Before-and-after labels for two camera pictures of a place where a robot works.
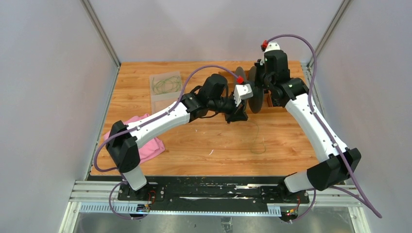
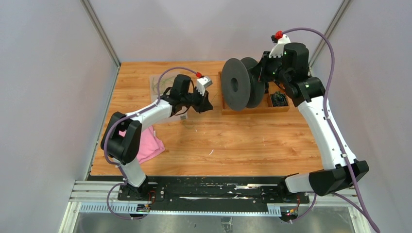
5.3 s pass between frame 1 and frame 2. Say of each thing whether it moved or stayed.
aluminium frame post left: stayed
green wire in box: stayed
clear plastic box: stayed
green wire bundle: moved
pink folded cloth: stayed
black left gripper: moved
